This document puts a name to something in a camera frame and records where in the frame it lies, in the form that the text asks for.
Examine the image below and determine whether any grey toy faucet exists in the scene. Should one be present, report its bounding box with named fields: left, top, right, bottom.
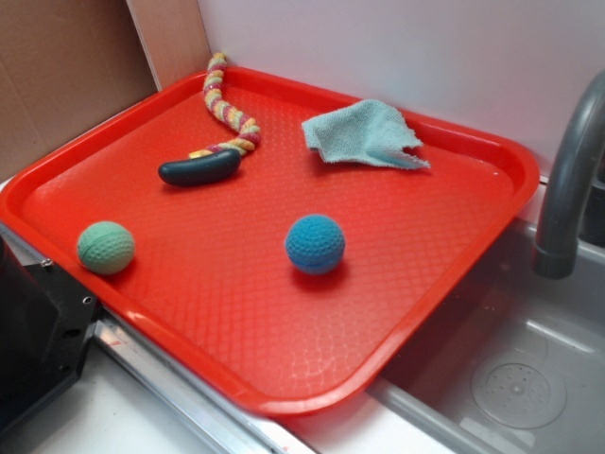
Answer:
left=532, top=72, right=604, bottom=279

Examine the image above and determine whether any green dimpled ball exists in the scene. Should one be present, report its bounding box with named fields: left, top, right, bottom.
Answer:
left=77, top=221, right=135, bottom=275

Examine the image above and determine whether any dark green toy cucumber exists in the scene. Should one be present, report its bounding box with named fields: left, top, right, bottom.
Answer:
left=158, top=148, right=242, bottom=187

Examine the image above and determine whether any red plastic tray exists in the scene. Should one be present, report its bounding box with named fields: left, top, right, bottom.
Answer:
left=1, top=68, right=539, bottom=416

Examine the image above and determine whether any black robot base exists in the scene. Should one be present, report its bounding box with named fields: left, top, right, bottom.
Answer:
left=1, top=241, right=98, bottom=437

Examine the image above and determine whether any multicoloured braided rope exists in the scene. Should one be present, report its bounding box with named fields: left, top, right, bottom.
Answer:
left=187, top=51, right=262, bottom=160

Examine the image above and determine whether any brown cardboard panel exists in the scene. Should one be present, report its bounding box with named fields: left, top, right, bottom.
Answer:
left=1, top=1, right=210, bottom=181

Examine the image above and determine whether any blue dimpled ball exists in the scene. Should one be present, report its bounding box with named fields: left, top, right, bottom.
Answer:
left=285, top=214, right=346, bottom=275

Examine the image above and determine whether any light blue cloth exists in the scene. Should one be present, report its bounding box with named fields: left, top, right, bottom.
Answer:
left=302, top=99, right=431, bottom=170

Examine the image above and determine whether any grey plastic sink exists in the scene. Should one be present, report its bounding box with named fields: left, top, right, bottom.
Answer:
left=283, top=217, right=605, bottom=454

